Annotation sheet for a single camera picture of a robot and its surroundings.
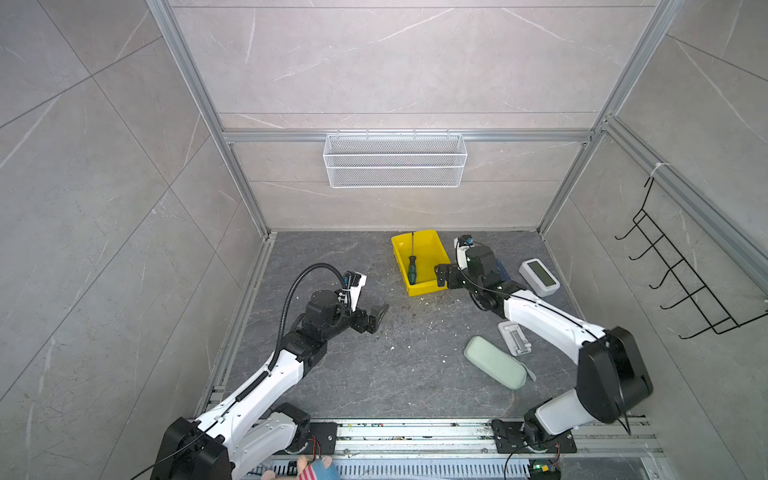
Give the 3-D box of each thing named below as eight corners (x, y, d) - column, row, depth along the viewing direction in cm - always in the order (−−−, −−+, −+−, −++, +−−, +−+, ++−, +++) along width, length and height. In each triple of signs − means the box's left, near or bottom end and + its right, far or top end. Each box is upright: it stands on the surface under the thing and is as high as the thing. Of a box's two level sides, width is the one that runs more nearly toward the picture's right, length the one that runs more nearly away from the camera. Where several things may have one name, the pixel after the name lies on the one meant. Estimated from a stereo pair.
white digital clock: (537, 298, 103) (543, 290, 99) (515, 270, 111) (520, 261, 107) (555, 293, 104) (561, 285, 100) (532, 265, 112) (537, 257, 108)
